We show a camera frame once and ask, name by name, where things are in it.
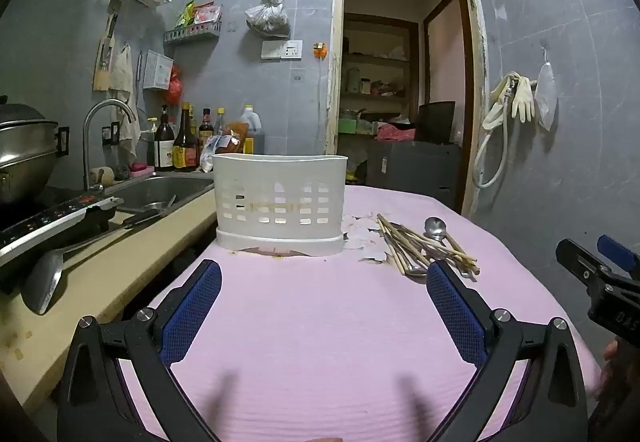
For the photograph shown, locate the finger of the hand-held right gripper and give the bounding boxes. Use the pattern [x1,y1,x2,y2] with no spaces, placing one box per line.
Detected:
[556,239,632,294]
[597,235,640,274]

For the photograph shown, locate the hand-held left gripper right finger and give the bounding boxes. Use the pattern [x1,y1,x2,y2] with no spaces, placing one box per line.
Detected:
[425,259,588,442]

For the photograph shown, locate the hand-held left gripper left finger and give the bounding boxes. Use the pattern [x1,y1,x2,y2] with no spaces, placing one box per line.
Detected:
[56,259,223,442]

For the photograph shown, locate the bunch of bamboo chopsticks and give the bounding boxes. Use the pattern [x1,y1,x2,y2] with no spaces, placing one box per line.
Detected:
[376,213,480,276]

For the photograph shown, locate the white plastic utensil basket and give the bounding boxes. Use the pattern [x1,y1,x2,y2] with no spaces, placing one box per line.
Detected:
[212,152,348,258]

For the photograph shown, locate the person's right hand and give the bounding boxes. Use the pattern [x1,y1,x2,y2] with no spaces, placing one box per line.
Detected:
[600,341,622,378]

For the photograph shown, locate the beige kitchen counter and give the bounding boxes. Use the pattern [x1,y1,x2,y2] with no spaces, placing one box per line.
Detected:
[0,172,219,419]

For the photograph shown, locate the steel kitchen sink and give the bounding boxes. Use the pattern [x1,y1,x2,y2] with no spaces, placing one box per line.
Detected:
[102,172,217,216]

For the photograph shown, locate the pink floral tablecloth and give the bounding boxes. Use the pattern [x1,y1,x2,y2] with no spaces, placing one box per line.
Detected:
[117,185,601,442]

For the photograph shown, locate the grey cabinet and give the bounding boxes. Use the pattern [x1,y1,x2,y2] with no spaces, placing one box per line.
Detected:
[366,139,464,214]

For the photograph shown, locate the hanging clear plastic bag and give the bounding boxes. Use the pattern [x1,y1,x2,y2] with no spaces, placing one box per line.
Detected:
[533,61,559,132]

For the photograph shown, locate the black induction cooker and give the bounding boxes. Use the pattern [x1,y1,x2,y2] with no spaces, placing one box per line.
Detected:
[0,195,124,269]

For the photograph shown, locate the small dark sauce bottle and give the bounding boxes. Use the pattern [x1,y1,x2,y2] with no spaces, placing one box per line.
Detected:
[198,108,215,144]

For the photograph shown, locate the pink plastic bag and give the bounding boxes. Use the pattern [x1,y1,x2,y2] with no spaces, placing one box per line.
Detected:
[377,122,417,142]

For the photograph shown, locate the black monitor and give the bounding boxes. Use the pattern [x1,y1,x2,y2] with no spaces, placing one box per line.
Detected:
[417,101,457,146]

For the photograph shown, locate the cooking oil jug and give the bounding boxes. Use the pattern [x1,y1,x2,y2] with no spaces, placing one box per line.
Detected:
[234,104,264,156]

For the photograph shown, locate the steel sink faucet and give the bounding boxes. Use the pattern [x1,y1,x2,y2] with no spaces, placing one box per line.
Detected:
[82,99,139,193]

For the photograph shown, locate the red plastic bag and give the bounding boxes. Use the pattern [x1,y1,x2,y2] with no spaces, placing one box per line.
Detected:
[166,65,184,106]

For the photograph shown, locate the hanging dish cloth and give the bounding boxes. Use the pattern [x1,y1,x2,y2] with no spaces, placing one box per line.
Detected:
[110,44,142,159]

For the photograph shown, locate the steel steamer pot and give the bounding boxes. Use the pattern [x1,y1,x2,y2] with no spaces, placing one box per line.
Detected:
[0,95,70,206]

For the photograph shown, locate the bamboo cutting board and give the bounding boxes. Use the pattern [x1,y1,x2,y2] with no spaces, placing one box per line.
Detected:
[93,35,117,92]

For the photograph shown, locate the wooden storage shelf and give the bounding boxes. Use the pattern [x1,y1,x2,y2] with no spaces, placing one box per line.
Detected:
[342,14,420,139]

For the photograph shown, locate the hanging kitchen knife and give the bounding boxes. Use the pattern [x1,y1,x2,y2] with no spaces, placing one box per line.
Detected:
[102,0,121,69]

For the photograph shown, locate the colourful snack packets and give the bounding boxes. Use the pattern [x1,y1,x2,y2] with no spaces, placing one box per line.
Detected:
[175,0,222,28]

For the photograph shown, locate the hanging clear bag of food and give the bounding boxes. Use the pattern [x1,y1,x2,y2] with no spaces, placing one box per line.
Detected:
[244,0,291,36]

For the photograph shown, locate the white flexible hose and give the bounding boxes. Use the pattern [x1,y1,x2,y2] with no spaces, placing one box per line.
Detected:
[472,72,517,189]

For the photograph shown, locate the metal spatula with black handle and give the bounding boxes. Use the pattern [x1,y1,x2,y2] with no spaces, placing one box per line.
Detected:
[22,208,168,316]

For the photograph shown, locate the white wall box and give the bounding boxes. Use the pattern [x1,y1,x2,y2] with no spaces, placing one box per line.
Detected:
[143,50,175,91]

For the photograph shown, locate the wooden door frame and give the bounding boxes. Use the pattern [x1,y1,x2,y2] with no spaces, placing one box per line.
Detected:
[324,0,489,219]

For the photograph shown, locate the white wall switch panel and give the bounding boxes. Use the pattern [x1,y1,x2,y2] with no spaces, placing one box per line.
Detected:
[260,39,304,61]

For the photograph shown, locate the grey wall shelf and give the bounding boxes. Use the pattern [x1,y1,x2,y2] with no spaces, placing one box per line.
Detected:
[163,20,223,45]

